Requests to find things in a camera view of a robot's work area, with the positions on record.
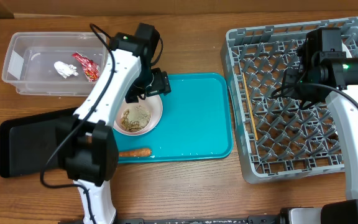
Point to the pink plate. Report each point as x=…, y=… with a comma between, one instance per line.
x=153, y=104

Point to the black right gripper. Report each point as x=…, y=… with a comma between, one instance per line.
x=293, y=94

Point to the white tissue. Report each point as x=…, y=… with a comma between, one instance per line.
x=65, y=70

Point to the black plastic tray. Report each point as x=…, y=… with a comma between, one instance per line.
x=26, y=143

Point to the clear plastic bin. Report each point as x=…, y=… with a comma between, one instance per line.
x=30, y=58

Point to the pink bowl with rice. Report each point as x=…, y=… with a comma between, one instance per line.
x=135, y=118

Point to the orange carrot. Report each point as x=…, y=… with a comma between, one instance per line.
x=142, y=152

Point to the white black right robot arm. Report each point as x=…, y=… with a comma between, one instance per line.
x=334, y=81

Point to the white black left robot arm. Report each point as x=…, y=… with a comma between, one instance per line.
x=87, y=149

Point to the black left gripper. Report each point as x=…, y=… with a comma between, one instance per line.
x=161, y=84

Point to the grey dishwasher rack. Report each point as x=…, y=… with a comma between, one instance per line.
x=293, y=143

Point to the red snack wrapper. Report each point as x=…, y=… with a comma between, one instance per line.
x=90, y=68

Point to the wooden chopstick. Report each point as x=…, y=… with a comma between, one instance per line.
x=249, y=104

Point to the teal serving tray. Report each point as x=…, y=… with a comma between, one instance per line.
x=195, y=123

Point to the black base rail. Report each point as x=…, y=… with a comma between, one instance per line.
x=253, y=219

